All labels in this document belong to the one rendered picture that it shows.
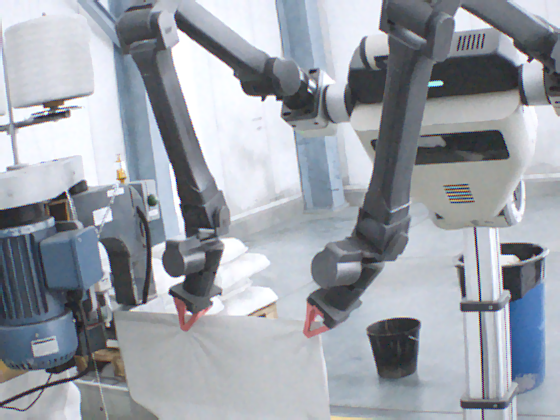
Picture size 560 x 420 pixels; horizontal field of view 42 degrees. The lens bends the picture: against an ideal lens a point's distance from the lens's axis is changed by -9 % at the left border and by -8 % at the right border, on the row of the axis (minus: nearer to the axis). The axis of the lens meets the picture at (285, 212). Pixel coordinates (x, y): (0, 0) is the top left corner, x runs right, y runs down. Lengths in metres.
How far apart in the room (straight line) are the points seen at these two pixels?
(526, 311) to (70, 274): 2.61
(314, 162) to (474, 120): 8.76
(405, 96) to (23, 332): 0.71
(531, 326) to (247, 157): 6.18
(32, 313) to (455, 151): 0.89
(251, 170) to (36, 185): 8.11
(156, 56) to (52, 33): 0.20
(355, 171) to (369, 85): 8.65
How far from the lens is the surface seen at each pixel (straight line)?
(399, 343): 3.97
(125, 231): 1.72
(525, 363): 3.64
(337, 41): 10.25
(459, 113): 1.56
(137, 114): 7.60
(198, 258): 1.42
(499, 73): 1.54
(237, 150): 9.11
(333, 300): 1.32
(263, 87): 1.60
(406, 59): 1.08
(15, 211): 1.28
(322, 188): 10.25
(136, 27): 1.32
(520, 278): 3.48
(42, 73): 1.36
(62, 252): 1.25
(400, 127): 1.14
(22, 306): 1.29
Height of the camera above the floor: 1.46
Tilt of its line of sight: 8 degrees down
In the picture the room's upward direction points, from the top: 8 degrees counter-clockwise
